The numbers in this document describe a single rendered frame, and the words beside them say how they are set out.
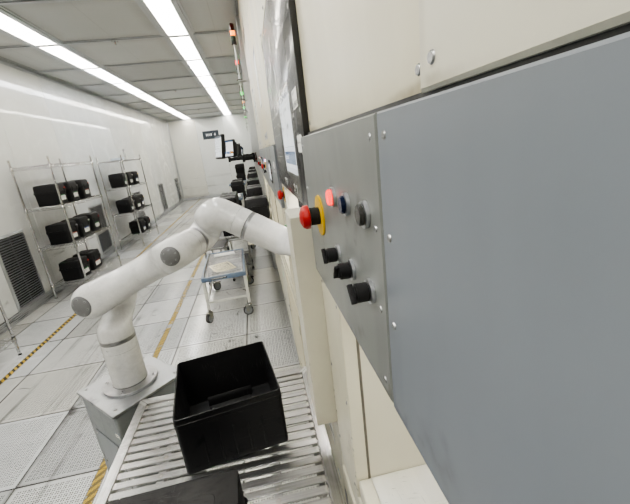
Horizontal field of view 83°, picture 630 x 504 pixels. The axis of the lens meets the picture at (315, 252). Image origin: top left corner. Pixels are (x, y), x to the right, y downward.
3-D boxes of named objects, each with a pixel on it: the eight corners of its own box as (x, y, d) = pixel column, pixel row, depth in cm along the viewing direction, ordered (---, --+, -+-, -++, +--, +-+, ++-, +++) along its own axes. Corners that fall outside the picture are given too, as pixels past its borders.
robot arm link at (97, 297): (112, 307, 133) (78, 329, 117) (92, 280, 130) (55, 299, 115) (216, 250, 118) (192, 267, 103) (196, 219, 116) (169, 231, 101)
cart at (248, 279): (212, 289, 434) (204, 251, 421) (254, 281, 443) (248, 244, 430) (206, 325, 343) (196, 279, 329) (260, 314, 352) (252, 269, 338)
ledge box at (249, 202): (247, 219, 415) (243, 196, 408) (271, 215, 418) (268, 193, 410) (245, 224, 387) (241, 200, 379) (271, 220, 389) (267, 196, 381)
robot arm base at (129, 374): (93, 388, 134) (78, 345, 128) (141, 361, 148) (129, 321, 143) (118, 404, 123) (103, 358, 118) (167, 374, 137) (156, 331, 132)
